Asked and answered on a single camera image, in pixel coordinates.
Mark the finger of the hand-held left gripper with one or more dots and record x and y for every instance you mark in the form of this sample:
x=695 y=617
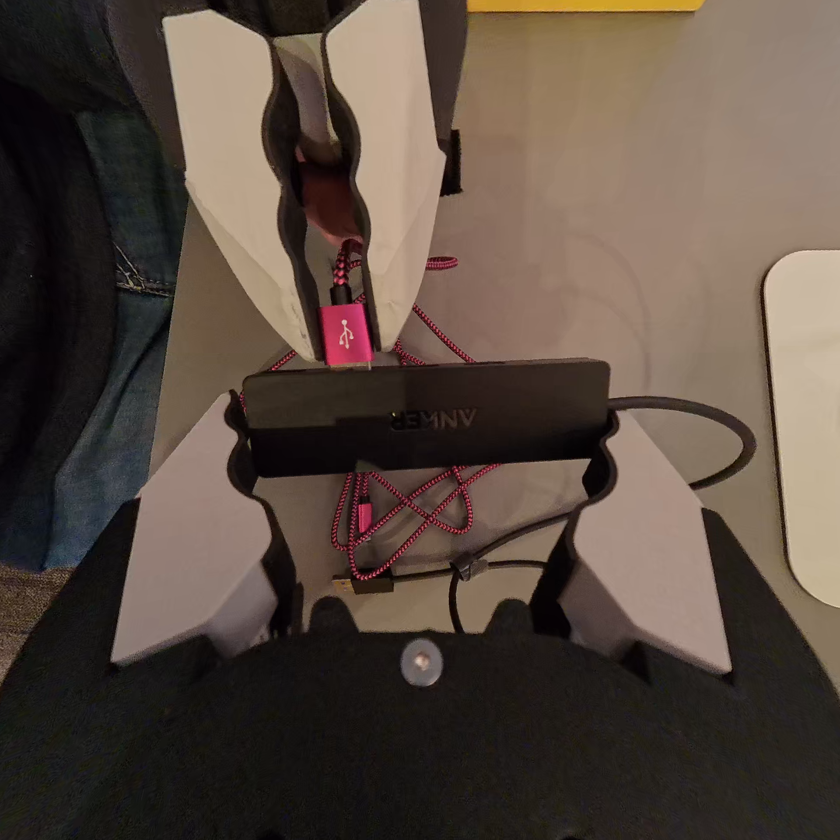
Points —
x=400 y=164
x=229 y=164

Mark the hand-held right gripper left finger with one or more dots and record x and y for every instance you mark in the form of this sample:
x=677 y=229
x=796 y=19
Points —
x=190 y=538

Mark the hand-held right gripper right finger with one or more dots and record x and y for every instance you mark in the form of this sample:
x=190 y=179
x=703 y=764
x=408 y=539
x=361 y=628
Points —
x=656 y=538

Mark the yellow plastic bin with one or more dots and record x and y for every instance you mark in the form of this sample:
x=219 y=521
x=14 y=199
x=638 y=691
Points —
x=584 y=5

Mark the black usb hub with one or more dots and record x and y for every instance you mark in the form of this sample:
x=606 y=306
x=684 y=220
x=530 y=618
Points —
x=459 y=394

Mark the person's left hand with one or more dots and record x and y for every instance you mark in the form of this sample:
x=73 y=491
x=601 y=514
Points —
x=328 y=197

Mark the person's blue jeans legs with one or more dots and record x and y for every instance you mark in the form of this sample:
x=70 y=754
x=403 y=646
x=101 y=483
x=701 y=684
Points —
x=98 y=394

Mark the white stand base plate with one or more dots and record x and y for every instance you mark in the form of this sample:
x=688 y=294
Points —
x=814 y=394

